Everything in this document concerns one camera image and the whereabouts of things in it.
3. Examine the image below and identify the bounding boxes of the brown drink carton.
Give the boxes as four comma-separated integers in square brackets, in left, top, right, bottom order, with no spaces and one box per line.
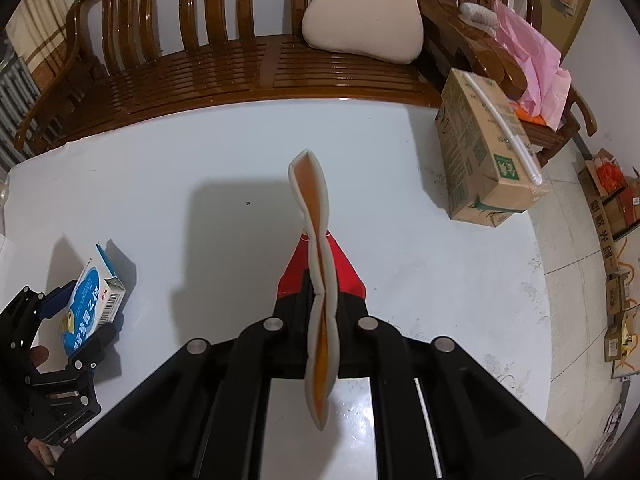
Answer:
[435,68,549,228]

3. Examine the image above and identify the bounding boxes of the beige cushion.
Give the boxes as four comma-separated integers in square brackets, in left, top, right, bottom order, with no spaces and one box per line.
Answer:
[302,0,424,65]

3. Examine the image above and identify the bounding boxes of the blue white medicine box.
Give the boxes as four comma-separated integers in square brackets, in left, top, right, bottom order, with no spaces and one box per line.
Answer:
[62,244,126,356]

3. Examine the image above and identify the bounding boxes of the wooden bench sofa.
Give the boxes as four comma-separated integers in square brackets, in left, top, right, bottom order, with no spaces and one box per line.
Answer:
[13,0,440,154]

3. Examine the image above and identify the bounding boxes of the beige curtain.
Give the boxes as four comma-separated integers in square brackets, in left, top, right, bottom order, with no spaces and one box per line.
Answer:
[6,0,68,90]

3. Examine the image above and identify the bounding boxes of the left hand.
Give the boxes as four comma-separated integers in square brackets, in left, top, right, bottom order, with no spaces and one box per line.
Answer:
[29,344,49,367]

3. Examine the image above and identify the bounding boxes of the wooden armchair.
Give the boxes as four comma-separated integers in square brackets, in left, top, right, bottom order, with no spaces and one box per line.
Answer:
[418,0,598,166]

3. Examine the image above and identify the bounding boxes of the pink plastic bag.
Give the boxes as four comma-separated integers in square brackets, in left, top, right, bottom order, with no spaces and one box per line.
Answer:
[494,1,572,131]

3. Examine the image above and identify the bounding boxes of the red paper cup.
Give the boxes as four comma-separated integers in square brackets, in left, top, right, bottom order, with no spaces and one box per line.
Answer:
[277,150,366,430]

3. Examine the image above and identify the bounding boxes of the cardboard boxes on floor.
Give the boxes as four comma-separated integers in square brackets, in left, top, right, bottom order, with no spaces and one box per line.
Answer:
[578,150,639,378]

